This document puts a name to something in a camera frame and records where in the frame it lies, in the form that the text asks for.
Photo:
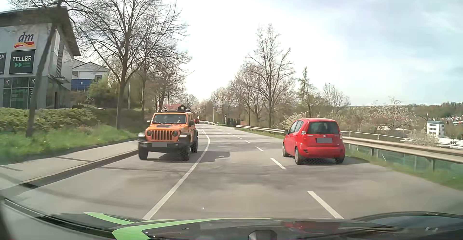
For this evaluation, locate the group of bare trees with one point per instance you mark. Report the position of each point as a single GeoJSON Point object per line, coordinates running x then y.
{"type": "Point", "coordinates": [267, 84]}

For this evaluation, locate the house with red roof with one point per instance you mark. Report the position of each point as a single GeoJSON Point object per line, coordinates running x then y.
{"type": "Point", "coordinates": [175, 107]}

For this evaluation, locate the grey asphalt road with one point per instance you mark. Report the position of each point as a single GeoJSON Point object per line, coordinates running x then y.
{"type": "Point", "coordinates": [231, 175]}

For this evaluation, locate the orange off-road car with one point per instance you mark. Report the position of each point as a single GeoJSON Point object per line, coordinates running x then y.
{"type": "Point", "coordinates": [168, 134]}

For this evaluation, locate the red small car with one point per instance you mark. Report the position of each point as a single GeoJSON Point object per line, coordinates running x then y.
{"type": "Point", "coordinates": [314, 140]}

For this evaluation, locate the road markings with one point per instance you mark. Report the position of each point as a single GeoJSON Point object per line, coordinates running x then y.
{"type": "Point", "coordinates": [179, 182]}

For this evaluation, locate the car's own bonnet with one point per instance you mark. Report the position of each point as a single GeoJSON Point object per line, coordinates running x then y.
{"type": "Point", "coordinates": [231, 229]}

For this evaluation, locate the row of bare trees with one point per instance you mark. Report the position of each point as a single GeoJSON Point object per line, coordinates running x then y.
{"type": "Point", "coordinates": [123, 52]}

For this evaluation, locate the white building with blue front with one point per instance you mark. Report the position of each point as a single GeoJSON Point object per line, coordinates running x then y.
{"type": "Point", "coordinates": [85, 77]}

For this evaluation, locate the grass verge with bank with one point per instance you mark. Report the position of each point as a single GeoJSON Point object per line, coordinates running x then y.
{"type": "Point", "coordinates": [54, 138]}

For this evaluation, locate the green hedge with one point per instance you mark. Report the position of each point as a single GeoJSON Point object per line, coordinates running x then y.
{"type": "Point", "coordinates": [47, 118]}

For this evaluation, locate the grey pavement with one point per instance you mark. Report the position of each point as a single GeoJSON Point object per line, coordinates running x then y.
{"type": "Point", "coordinates": [54, 162]}

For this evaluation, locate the white tall building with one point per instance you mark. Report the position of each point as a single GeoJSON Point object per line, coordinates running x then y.
{"type": "Point", "coordinates": [435, 128]}

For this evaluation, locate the grey shop building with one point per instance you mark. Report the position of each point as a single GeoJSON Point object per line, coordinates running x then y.
{"type": "Point", "coordinates": [21, 66]}

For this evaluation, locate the lamp post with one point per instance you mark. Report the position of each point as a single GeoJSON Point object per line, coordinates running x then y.
{"type": "Point", "coordinates": [128, 91]}

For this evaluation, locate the metal guard rail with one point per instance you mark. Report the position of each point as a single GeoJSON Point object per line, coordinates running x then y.
{"type": "Point", "coordinates": [398, 147]}

